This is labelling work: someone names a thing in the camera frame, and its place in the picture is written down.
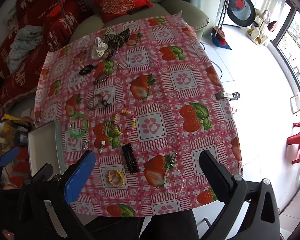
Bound red embroidered cushion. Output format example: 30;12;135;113
92;0;154;23

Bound pink strawberry tablecloth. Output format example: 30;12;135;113
34;11;243;218

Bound red packet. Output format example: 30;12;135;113
12;152;30;188

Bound brown beaded bracelet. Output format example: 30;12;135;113
88;94;104;109

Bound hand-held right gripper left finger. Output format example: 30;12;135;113
17;150;97;240

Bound thin silver necklace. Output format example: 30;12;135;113
114;50;125;70

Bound green bracelet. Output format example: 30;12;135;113
69;112;89;138

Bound clear bead bracelet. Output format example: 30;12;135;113
162;152;188;195

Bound person's left hand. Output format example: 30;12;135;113
1;229;16;239

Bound red printed blanket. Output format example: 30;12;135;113
0;0;94;120

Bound grey knitted cloth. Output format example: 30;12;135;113
7;25;44;75

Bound white storage rack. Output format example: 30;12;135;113
247;9;272;47

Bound white scrunchie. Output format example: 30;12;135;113
91;37;108;60

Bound hanging grey cord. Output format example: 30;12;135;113
54;0;74;28

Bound white washing machine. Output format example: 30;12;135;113
224;0;259;27

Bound white tray box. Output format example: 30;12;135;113
27;119;66;180

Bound yellow packet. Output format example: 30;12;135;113
2;114;30;130

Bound black beaded hair clip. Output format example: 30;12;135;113
121;143;140;175

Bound blue dustpan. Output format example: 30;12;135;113
211;27;232;50

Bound black hair tie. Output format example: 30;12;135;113
79;64;97;75

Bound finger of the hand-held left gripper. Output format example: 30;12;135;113
0;146;21;181

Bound colourful bead bracelet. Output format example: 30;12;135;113
112;109;137;137

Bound yellow hair tie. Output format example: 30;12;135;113
107;169;126;188

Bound wooden picture frame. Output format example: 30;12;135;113
290;95;300;115

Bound red broom and dustpan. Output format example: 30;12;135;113
215;0;232;44

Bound leopard print scrunchie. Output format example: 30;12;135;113
104;28;131;50

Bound thin yellow rubber bands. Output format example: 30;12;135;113
101;120;120;137

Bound grey-green sofa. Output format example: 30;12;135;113
70;0;210;43

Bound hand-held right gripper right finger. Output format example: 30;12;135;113
197;150;282;240

